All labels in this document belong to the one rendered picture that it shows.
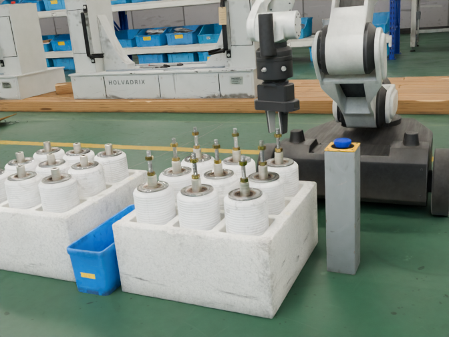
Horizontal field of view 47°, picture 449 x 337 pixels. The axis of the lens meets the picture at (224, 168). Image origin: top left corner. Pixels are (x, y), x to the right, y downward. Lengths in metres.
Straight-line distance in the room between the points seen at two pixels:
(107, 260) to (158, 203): 0.19
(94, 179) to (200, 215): 0.42
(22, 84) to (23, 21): 0.50
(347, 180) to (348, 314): 0.30
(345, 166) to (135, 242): 0.51
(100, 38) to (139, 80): 0.52
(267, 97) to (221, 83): 2.12
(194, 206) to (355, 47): 0.65
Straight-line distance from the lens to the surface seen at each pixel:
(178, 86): 3.54
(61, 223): 1.35
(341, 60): 1.50
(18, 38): 4.44
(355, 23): 1.53
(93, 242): 1.40
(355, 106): 1.76
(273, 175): 1.23
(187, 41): 6.46
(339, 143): 1.22
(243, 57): 3.38
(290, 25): 1.24
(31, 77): 4.50
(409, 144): 1.62
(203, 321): 1.17
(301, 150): 1.64
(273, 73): 1.25
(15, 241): 1.49
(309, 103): 3.15
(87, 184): 1.47
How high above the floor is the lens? 0.64
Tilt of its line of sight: 17 degrees down
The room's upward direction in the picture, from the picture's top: 5 degrees counter-clockwise
